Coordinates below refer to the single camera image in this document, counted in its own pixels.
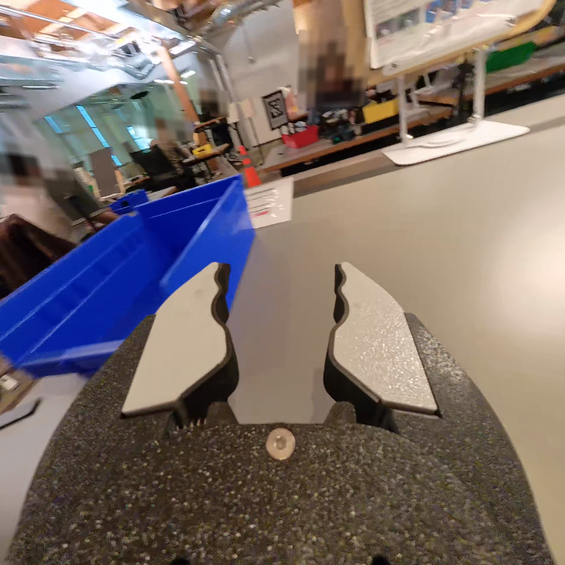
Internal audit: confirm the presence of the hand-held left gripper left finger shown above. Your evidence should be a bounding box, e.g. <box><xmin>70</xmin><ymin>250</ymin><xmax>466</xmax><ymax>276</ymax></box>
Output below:
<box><xmin>120</xmin><ymin>262</ymin><xmax>240</xmax><ymax>428</ymax></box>

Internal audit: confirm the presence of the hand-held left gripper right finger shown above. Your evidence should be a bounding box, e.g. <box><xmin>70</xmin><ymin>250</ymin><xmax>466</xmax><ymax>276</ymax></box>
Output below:
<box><xmin>323</xmin><ymin>262</ymin><xmax>441</xmax><ymax>433</ymax></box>

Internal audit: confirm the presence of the small blue storage bin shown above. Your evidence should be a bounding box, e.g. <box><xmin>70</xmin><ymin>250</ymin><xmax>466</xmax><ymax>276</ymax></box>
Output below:
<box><xmin>109</xmin><ymin>189</ymin><xmax>149</xmax><ymax>216</ymax></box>

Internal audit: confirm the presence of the printed paper sheet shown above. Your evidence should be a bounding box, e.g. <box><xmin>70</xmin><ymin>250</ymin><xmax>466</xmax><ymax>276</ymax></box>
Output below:
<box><xmin>244</xmin><ymin>177</ymin><xmax>295</xmax><ymax>229</ymax></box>

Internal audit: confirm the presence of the black office chair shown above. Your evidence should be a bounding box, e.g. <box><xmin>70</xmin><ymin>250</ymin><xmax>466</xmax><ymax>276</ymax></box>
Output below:
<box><xmin>129</xmin><ymin>145</ymin><xmax>197</xmax><ymax>191</ymax></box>

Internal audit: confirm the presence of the orange plastic object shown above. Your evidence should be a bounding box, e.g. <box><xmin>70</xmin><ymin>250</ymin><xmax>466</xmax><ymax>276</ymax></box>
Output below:
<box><xmin>237</xmin><ymin>146</ymin><xmax>262</xmax><ymax>189</ymax></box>

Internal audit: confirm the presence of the red box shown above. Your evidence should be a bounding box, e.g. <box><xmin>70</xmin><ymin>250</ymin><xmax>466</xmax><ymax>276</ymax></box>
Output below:
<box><xmin>282</xmin><ymin>125</ymin><xmax>319</xmax><ymax>149</ymax></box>

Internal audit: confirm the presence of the yellow box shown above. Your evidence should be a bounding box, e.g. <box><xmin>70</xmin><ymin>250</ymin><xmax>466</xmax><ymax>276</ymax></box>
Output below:
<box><xmin>362</xmin><ymin>98</ymin><xmax>399</xmax><ymax>125</ymax></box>

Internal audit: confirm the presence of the fiducial marker sign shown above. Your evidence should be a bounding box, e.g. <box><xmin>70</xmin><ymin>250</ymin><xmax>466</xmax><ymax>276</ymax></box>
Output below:
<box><xmin>262</xmin><ymin>89</ymin><xmax>288</xmax><ymax>131</ymax></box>

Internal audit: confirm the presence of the green flat box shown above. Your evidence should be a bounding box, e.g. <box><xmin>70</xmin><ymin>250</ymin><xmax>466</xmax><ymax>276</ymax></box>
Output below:
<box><xmin>486</xmin><ymin>41</ymin><xmax>538</xmax><ymax>74</ymax></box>

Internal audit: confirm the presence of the white sign stand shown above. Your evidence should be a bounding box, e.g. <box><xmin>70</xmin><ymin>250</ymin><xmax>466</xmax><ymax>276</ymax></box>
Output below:
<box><xmin>363</xmin><ymin>0</ymin><xmax>559</xmax><ymax>81</ymax></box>

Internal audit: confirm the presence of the wooden support post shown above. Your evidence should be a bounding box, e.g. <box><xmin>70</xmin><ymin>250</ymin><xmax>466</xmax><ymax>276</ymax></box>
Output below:
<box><xmin>155</xmin><ymin>44</ymin><xmax>200</xmax><ymax>125</ymax></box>

